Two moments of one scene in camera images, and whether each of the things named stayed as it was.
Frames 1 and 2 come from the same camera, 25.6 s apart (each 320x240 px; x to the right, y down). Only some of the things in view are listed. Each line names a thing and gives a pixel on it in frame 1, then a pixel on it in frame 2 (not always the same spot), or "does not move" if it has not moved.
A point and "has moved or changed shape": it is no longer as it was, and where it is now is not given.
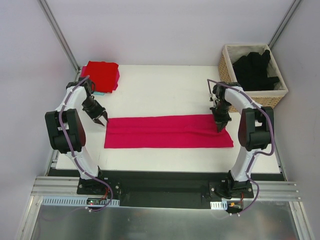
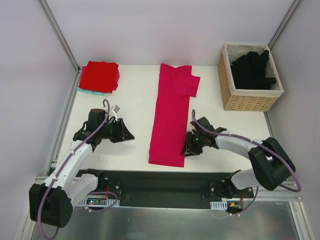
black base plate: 165,189 does not move
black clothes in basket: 251,70 does not move
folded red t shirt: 103,74 does not move
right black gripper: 220,119 -> 194,144
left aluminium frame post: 60,36 does not move
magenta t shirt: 195,131 has moved or changed shape
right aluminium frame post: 294,5 does not move
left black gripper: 97,114 -> 119,130
